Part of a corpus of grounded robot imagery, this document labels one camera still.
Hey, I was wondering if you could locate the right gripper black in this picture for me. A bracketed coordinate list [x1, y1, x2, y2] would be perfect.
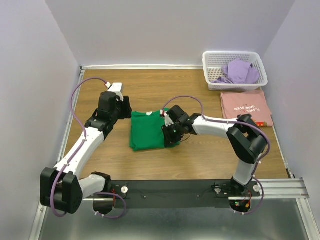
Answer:
[161, 121, 184, 147]

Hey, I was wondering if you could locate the green t shirt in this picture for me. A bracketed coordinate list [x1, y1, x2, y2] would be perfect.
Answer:
[129, 110, 166, 152]

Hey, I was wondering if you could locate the white plastic basket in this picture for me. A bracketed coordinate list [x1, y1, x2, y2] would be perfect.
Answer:
[202, 51, 268, 92]

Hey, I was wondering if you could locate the purple t shirt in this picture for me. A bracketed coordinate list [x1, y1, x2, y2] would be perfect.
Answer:
[213, 58, 260, 85]

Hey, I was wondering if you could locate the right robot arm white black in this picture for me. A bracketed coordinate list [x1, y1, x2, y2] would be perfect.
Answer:
[160, 105, 270, 196]

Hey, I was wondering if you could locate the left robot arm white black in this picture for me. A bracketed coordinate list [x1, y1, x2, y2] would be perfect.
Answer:
[40, 91, 132, 217]

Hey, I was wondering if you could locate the folded pink t shirt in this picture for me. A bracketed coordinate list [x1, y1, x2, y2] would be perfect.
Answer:
[220, 90, 274, 127]

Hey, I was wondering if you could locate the black base mat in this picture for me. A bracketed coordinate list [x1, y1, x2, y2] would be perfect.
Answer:
[92, 179, 261, 212]

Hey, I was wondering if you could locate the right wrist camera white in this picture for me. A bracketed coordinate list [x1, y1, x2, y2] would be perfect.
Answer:
[160, 109, 174, 127]

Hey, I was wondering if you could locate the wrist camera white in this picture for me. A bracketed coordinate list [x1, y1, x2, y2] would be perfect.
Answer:
[104, 81, 124, 102]
[160, 109, 174, 127]

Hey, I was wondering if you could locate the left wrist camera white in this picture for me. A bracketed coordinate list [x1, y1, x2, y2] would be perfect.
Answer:
[104, 81, 124, 102]

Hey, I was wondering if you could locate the aluminium left rail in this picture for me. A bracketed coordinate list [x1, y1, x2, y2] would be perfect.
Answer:
[55, 66, 85, 165]

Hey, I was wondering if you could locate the aluminium rail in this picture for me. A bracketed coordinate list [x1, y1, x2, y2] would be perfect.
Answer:
[55, 66, 85, 165]
[80, 64, 203, 71]
[39, 178, 311, 201]

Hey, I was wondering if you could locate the aluminium back rail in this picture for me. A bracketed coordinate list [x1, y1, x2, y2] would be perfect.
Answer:
[80, 64, 203, 71]

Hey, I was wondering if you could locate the aluminium front rail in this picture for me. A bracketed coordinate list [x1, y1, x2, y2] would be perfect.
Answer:
[39, 178, 311, 201]

